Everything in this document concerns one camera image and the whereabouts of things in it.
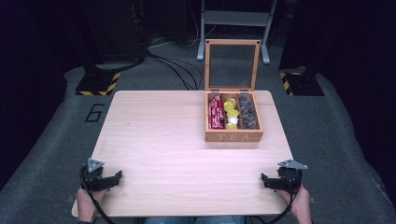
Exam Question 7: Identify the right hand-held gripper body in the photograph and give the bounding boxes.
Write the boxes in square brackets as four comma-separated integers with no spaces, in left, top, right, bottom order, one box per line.
[276,159,309,192]

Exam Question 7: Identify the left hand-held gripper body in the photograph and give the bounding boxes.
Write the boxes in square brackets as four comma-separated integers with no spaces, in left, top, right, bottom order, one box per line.
[79,158,110,192]

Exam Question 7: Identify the person's left hand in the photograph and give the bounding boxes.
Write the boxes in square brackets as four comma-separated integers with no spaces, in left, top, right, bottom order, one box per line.
[76,186,109,224]

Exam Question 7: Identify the person's right hand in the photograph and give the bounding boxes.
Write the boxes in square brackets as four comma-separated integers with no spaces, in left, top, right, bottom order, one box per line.
[276,184,313,224]

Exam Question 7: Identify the wooden tea box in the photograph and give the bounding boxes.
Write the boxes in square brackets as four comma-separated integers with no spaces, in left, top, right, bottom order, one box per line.
[204,38,265,144]

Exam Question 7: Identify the pile of dark tea packets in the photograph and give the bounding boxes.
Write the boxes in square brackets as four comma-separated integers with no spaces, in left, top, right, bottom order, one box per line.
[238,94,260,131]

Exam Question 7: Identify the row of red packets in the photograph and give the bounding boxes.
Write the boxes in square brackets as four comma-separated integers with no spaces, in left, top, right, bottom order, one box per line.
[208,93,226,130]

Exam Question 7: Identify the black stand base yellow stripes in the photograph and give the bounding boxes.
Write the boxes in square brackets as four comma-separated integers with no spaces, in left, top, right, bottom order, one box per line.
[278,66,325,97]
[75,59,122,97]

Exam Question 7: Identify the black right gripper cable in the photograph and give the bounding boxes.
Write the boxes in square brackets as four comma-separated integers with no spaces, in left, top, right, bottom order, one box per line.
[248,183,297,224]

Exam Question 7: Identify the bundle of black floor cables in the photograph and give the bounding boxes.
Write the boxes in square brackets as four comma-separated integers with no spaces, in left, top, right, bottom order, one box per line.
[136,34,205,91]

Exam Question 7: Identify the white floor cable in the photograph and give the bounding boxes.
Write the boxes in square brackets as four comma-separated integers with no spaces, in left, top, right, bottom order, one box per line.
[148,0,219,49]

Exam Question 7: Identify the grey metal stand frame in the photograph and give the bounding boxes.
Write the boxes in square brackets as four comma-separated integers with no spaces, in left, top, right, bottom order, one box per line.
[196,0,278,66]

